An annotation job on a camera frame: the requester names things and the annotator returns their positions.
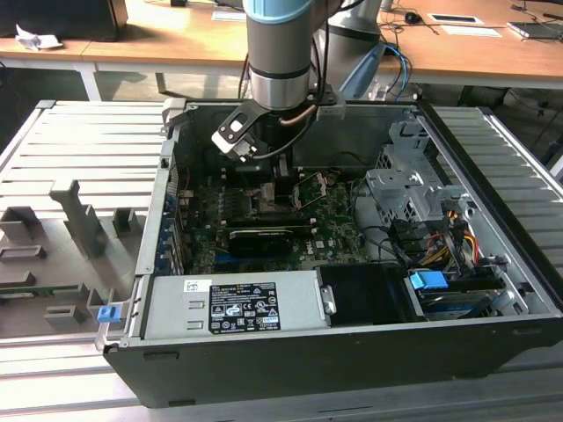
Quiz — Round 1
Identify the hard disk in blue carrier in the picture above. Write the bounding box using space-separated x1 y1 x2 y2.
407 270 501 318

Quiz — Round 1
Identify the wooden desk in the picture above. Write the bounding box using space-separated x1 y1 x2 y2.
0 0 563 102

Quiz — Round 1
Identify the black cable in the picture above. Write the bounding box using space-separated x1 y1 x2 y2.
350 175 410 265

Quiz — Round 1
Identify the black plastic shroud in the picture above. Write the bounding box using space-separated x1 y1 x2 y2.
316 263 417 329

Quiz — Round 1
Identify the black box on desk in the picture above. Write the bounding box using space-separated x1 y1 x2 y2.
0 0 129 41

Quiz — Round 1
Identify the black RAM slot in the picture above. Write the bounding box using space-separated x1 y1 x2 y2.
225 213 318 235

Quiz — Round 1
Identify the grey parts rack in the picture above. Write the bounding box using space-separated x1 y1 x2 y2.
0 178 150 339

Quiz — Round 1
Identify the grey case handle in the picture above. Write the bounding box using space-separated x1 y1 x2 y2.
161 98 188 129

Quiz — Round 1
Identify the white paper sheet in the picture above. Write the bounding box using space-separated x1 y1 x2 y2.
439 24 503 39

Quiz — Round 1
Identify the black PC case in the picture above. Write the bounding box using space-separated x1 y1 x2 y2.
95 98 563 410

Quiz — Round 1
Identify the silver metal drive cage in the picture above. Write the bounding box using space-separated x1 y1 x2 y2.
364 120 476 229

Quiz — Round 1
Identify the grey notebook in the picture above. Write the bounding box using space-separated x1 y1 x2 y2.
507 19 563 41

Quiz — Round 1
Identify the grey power supply with label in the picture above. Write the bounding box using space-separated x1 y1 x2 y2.
140 271 338 342

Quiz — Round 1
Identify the black graphics card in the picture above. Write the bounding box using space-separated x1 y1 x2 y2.
227 226 295 258

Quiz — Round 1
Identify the green RAM stick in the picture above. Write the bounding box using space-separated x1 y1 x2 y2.
0 285 80 297

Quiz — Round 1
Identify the green motherboard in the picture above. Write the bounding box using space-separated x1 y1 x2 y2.
175 169 375 273

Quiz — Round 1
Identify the yellow orange wire bundle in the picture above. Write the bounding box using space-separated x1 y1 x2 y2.
424 210 481 269

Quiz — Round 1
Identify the blue cable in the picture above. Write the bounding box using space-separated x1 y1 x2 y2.
385 42 413 103

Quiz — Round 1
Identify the crumpled white paper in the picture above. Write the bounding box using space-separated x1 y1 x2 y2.
15 24 63 50

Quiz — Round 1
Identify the blue case latch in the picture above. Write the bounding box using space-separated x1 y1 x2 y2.
97 305 122 325

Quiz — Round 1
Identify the CPU socket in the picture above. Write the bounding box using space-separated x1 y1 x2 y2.
245 186 296 217

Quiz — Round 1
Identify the pale blue teach pendant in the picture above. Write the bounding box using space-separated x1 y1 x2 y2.
339 42 388 97

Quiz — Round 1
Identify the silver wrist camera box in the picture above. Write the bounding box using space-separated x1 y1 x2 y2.
314 91 347 121
210 108 261 164

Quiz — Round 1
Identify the metal socket cover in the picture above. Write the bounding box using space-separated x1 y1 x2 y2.
292 171 330 208

